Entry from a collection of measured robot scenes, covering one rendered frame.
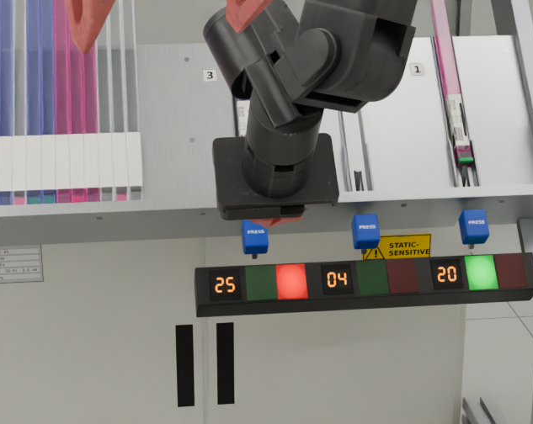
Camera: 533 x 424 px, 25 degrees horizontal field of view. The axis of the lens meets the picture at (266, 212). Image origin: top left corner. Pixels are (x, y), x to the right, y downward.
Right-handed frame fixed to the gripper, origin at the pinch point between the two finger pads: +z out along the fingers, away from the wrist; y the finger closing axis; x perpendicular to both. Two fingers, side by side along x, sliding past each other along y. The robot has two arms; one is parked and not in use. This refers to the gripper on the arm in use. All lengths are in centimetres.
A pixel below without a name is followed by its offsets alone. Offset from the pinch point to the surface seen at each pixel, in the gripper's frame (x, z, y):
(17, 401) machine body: -3, 56, 28
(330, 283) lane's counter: 2.5, 10.3, -6.8
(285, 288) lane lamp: 2.7, 10.3, -2.3
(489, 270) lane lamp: 2.1, 10.3, -22.9
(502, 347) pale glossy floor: -33, 134, -63
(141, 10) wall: -136, 155, 6
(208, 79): -20.5, 8.6, 3.4
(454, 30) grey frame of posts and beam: -47, 40, -34
